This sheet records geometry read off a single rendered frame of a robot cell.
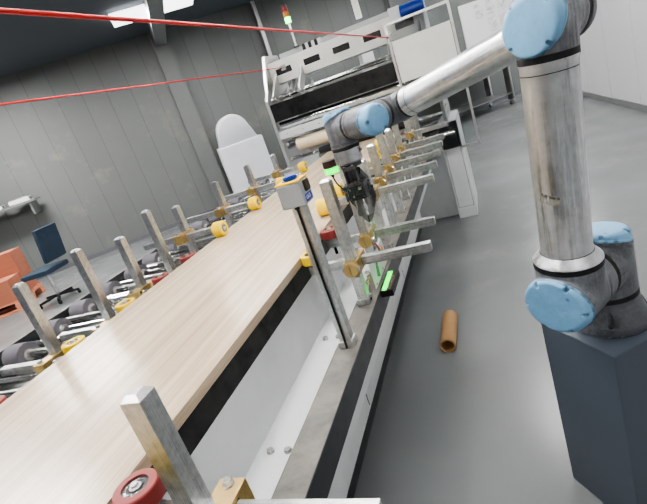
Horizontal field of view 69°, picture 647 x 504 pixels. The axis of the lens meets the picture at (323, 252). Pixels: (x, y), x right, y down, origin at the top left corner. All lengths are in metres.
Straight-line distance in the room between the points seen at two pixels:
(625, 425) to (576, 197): 0.64
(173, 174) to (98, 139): 1.40
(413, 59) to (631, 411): 3.29
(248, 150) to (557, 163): 7.74
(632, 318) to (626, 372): 0.14
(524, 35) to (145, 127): 8.78
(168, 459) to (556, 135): 0.91
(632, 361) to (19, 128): 9.44
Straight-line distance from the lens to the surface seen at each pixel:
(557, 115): 1.08
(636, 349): 1.42
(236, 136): 8.64
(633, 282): 1.42
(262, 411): 1.36
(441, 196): 4.53
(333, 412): 1.20
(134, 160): 9.54
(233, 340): 1.26
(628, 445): 1.55
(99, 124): 9.60
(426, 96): 1.42
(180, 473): 0.76
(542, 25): 1.04
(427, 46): 4.20
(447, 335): 2.56
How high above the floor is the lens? 1.40
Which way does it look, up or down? 17 degrees down
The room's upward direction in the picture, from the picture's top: 19 degrees counter-clockwise
